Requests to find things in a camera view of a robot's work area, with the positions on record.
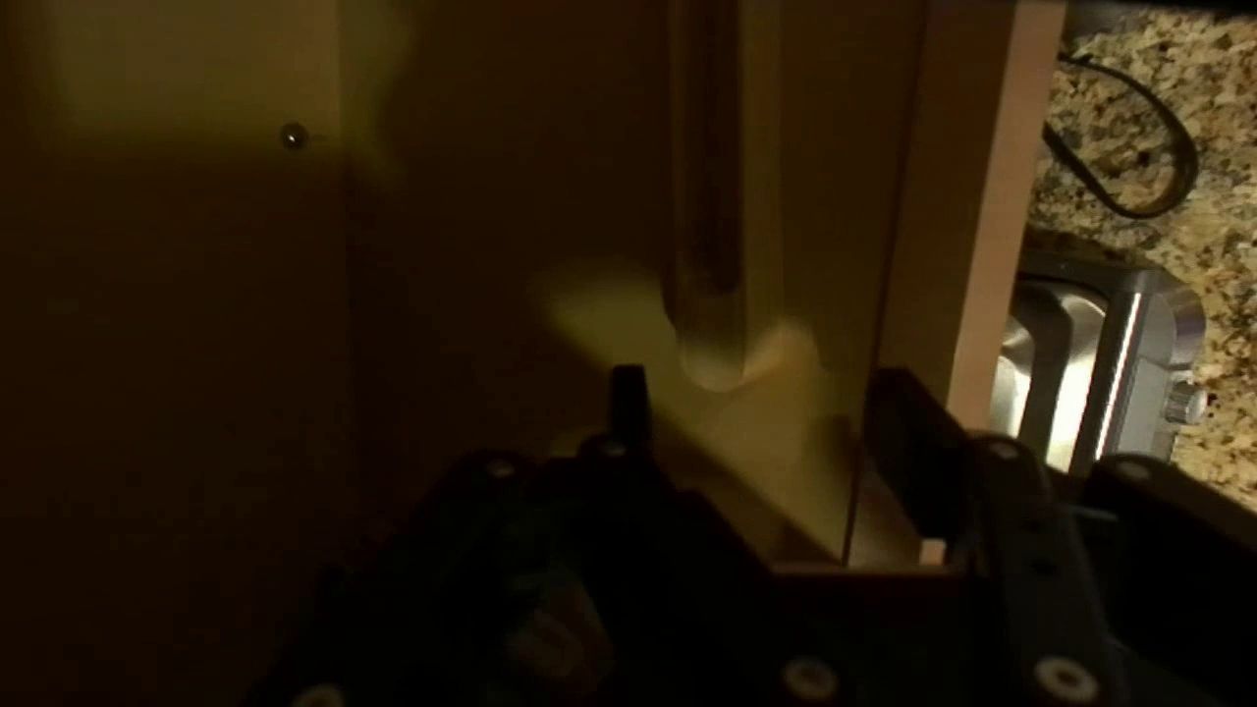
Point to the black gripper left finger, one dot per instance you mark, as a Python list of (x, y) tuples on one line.
[(629, 415)]

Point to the stainless steel toaster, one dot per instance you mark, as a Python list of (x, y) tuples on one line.
[(1113, 354)]

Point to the wooden wall cabinet body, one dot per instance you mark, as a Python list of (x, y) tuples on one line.
[(199, 328)]

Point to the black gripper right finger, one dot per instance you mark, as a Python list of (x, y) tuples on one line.
[(918, 434)]

